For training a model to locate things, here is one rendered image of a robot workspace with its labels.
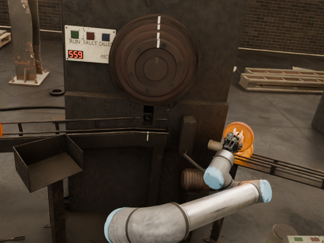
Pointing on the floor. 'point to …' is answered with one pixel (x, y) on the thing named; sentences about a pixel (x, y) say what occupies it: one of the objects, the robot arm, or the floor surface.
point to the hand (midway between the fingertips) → (239, 133)
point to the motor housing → (192, 189)
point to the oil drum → (319, 116)
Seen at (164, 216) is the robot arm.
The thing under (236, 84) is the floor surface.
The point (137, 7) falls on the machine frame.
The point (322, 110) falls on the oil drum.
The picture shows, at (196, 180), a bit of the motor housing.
